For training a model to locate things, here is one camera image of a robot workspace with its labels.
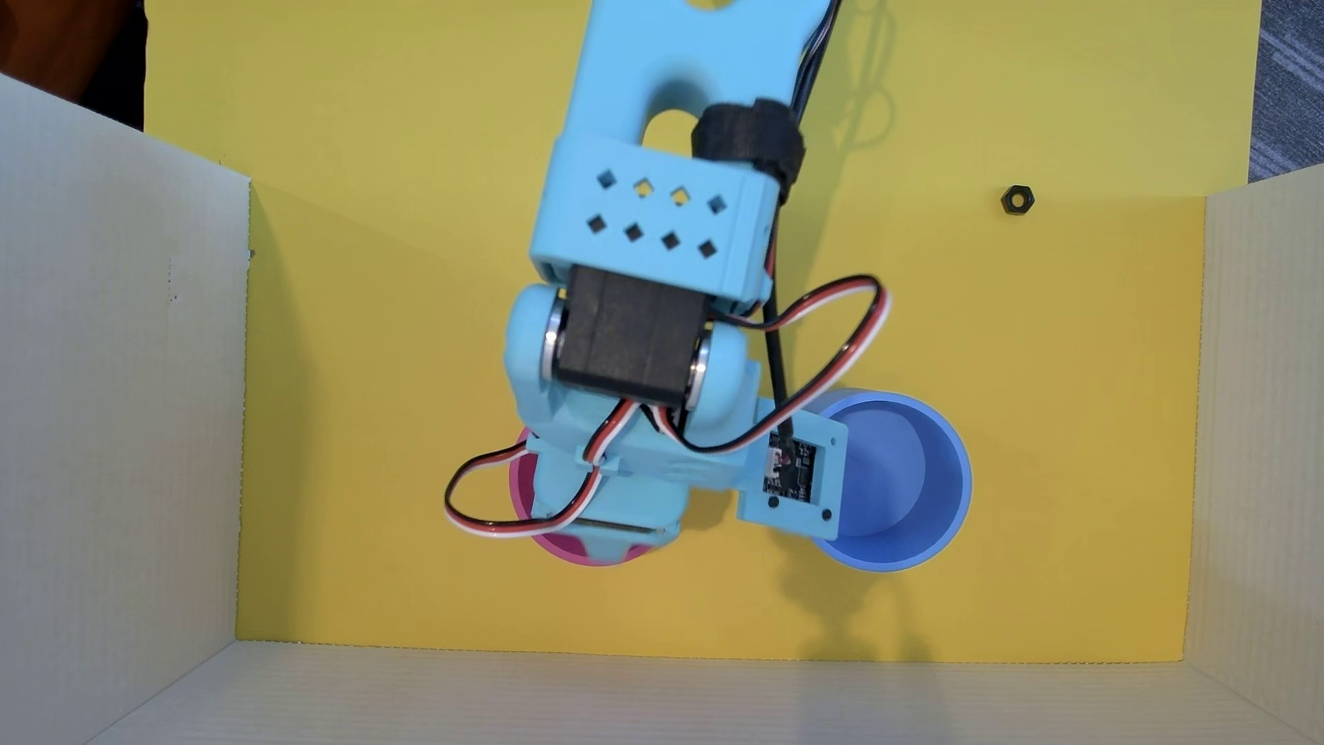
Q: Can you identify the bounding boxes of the blue round cup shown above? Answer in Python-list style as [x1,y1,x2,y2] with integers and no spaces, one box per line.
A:
[801,388,974,573]

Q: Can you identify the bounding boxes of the pink round cup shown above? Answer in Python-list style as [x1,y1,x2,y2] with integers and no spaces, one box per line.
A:
[508,426,655,568]

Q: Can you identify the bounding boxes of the dark brown furniture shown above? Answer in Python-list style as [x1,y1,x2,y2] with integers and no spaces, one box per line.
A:
[0,0,148,132]

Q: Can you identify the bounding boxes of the red white black servo cable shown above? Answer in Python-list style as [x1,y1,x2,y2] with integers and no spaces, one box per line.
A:
[643,273,892,457]
[443,398,641,540]

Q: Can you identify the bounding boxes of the yellow paper mat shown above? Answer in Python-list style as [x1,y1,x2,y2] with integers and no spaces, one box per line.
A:
[145,0,1263,664]

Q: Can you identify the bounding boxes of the black camera cable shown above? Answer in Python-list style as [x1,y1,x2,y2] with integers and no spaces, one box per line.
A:
[763,0,841,461]

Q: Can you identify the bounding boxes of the white corrugated box walls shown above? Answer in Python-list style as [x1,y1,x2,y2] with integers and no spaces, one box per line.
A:
[0,72,1324,745]

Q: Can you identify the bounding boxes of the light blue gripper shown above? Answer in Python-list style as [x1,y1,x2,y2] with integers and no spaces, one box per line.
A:
[525,396,774,550]

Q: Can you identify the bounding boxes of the black velcro strap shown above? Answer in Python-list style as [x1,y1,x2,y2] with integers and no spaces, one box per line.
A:
[690,98,808,204]

